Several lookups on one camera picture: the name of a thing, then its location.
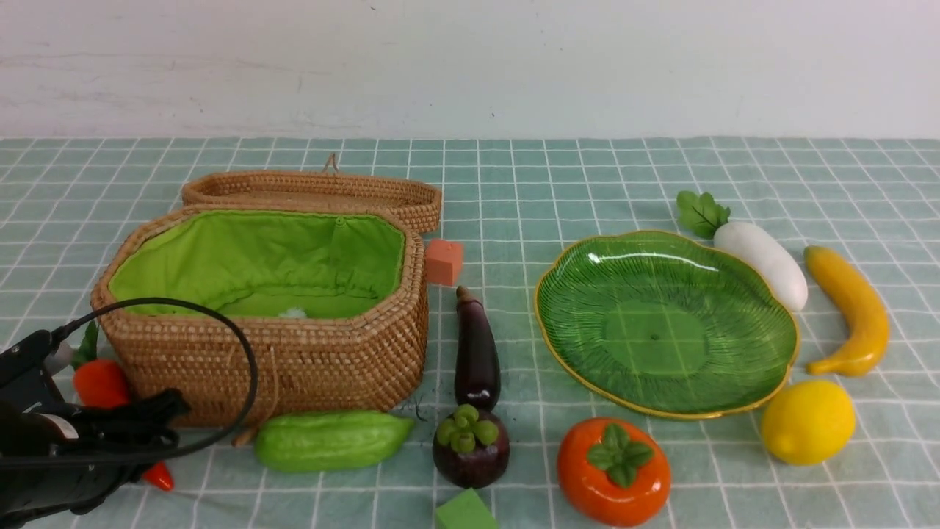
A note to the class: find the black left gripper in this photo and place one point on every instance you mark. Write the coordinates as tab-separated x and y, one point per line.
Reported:
57	456

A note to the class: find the woven wicker basket green lining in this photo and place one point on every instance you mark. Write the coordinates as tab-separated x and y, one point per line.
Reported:
332	301

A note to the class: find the orange toy persimmon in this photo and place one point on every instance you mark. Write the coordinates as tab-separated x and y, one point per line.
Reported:
613	472

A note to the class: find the woven wicker basket lid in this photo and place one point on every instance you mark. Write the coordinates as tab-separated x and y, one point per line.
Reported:
417	204

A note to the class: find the purple toy mangosteen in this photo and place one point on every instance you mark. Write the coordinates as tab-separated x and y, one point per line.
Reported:
471	448

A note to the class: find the green checkered tablecloth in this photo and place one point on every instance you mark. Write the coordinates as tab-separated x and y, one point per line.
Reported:
514	205

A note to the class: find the green foam cube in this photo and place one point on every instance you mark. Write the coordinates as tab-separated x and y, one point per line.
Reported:
466	510

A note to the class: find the green toy bitter gourd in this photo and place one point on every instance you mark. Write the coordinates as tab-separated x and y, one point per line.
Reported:
312	442

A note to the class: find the dark purple toy eggplant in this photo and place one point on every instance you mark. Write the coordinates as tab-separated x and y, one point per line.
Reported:
478	376

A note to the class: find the green leaf-shaped glass plate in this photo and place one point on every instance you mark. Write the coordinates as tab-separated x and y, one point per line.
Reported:
665	326

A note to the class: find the white toy radish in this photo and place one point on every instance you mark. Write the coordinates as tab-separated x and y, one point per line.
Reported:
704	217

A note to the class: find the yellow toy banana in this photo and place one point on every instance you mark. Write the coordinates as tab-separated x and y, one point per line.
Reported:
862	309

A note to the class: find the yellow toy lemon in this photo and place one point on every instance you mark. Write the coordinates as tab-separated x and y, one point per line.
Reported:
808	422

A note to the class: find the orange foam cube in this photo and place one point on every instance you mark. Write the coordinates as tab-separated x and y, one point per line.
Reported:
443	262

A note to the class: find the red orange toy carrot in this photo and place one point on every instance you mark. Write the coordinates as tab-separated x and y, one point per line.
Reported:
98	381

